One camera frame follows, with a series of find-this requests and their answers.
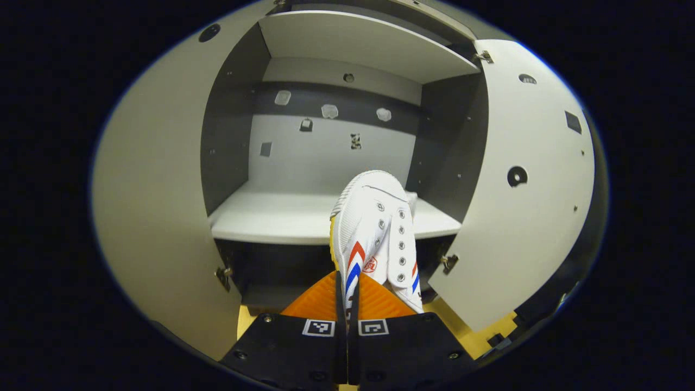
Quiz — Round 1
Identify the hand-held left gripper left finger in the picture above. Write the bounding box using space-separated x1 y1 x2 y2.
220 270 348 390

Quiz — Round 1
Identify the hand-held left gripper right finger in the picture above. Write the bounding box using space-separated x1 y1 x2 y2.
347 272 478 390

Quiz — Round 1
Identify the white cabinet door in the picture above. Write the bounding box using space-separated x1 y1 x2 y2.
91 0 283 362
429 39 596 333

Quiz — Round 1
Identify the white grey shoe cabinet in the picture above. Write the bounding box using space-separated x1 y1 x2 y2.
201 0 489 310

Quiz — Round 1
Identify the white cabinet shelf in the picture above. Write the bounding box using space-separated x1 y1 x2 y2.
208 179 463 246
258 10 481 85

